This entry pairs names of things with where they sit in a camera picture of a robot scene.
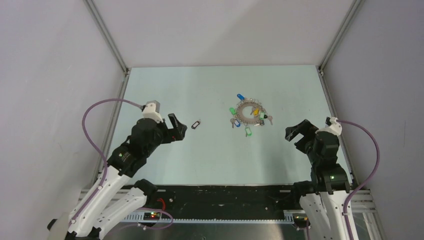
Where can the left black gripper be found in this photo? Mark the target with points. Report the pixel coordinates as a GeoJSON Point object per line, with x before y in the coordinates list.
{"type": "Point", "coordinates": [176, 133]}

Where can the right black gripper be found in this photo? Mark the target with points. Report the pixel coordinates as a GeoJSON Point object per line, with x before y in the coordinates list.
{"type": "Point", "coordinates": [305, 128]}

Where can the large toothed metal keyring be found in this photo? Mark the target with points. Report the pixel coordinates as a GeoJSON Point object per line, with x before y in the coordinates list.
{"type": "Point", "coordinates": [245, 110]}

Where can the green key tag bottom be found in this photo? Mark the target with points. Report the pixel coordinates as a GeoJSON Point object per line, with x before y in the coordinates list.
{"type": "Point", "coordinates": [248, 131]}

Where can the blue key tag top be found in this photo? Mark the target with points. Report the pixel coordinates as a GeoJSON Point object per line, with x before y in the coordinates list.
{"type": "Point", "coordinates": [240, 97]}

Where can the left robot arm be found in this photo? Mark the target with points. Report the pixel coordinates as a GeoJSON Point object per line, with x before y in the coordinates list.
{"type": "Point", "coordinates": [94, 217]}

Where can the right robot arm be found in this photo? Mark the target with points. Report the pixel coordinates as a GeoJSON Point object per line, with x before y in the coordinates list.
{"type": "Point", "coordinates": [325, 197]}

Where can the black key tag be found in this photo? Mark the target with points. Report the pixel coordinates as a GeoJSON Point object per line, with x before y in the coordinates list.
{"type": "Point", "coordinates": [196, 124]}

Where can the right circuit board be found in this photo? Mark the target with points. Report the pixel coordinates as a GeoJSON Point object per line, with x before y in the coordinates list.
{"type": "Point", "coordinates": [300, 218]}

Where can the left circuit board with LEDs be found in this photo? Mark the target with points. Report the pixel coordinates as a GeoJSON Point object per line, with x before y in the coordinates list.
{"type": "Point", "coordinates": [152, 216]}

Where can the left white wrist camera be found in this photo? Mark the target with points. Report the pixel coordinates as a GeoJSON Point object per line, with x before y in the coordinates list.
{"type": "Point", "coordinates": [151, 110]}

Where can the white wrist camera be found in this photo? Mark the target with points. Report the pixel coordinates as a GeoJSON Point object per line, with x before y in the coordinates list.
{"type": "Point", "coordinates": [151, 110]}
{"type": "Point", "coordinates": [332, 126]}

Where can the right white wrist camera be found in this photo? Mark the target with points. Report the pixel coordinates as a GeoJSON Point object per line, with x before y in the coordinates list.
{"type": "Point", "coordinates": [332, 126]}

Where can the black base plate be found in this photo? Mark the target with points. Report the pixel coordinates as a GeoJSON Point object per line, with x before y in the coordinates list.
{"type": "Point", "coordinates": [225, 202]}

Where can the left aluminium frame post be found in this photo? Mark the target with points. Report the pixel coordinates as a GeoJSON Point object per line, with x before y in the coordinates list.
{"type": "Point", "coordinates": [104, 31]}

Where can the aluminium frame post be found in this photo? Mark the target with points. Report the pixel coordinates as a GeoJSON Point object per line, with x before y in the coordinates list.
{"type": "Point", "coordinates": [341, 32]}
{"type": "Point", "coordinates": [104, 31]}

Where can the right aluminium frame post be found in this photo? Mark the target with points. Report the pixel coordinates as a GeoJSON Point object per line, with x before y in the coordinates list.
{"type": "Point", "coordinates": [341, 32]}

